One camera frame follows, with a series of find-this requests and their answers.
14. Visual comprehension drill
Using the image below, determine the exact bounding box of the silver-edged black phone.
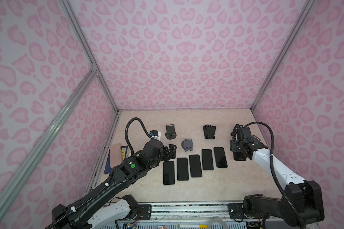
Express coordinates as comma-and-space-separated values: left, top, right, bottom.
189, 155, 202, 177

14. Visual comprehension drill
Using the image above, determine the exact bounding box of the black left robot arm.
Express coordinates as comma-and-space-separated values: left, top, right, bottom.
48, 138, 177, 229

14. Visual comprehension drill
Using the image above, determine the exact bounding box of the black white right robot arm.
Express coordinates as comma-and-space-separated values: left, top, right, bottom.
230, 122, 325, 229

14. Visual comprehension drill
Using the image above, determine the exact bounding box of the round stand of back phone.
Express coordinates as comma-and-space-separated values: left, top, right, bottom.
165, 124, 177, 140

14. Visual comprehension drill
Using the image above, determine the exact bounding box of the round stand of phone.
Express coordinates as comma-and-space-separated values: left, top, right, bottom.
181, 138, 194, 152
165, 124, 177, 140

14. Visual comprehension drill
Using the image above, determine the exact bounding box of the round stand of centre phone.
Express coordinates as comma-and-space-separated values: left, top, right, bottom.
181, 138, 194, 152

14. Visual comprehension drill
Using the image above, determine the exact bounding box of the black folding stand back right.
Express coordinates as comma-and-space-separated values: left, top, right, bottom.
203, 125, 216, 139

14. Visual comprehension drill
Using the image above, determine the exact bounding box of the yellow white marker pen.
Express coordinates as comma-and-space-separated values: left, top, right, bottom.
178, 224, 208, 229

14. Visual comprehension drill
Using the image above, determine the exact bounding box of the clear plastic tube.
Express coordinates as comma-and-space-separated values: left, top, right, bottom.
207, 218, 229, 229

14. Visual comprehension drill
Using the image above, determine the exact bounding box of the right corner aluminium profile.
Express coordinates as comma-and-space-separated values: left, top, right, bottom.
250, 0, 318, 113

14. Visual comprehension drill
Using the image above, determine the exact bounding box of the corner aluminium profile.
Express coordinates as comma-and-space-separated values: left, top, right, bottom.
58, 0, 119, 114
250, 0, 318, 113

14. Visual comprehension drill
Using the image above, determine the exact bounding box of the left diagonal aluminium strut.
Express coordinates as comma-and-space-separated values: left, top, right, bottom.
0, 69, 97, 222

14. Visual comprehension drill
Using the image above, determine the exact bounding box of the left corner aluminium profile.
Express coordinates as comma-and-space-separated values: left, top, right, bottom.
58, 0, 119, 114

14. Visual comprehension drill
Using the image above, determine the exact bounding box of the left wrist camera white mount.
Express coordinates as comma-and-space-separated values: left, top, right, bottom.
150, 130, 161, 141

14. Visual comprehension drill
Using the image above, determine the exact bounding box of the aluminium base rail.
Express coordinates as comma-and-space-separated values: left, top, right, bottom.
65, 200, 316, 229

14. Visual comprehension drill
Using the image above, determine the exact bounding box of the black right corrugated cable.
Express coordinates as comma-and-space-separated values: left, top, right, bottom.
243, 121, 307, 229

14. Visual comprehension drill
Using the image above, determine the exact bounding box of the black corrugated cable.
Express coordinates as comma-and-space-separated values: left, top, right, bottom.
243, 121, 307, 229
44, 117, 153, 229

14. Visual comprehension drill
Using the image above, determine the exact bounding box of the black left corrugated cable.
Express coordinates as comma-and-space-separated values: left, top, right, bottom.
44, 117, 153, 229

